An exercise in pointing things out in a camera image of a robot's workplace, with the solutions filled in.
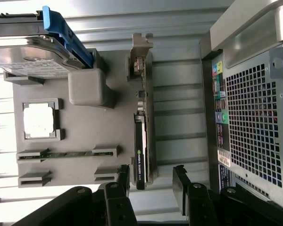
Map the green RAM stick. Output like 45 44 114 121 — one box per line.
17 152 114 160

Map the grey plastic parts rack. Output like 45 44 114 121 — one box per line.
3 48 159 189

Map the open black PC case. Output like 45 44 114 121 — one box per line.
199 0 283 205

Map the silver CPU chip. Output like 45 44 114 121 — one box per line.
23 106 57 135

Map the silver hard disk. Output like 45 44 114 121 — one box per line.
0 13 79 79

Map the blue disk caddy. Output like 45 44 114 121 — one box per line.
41 6 95 71

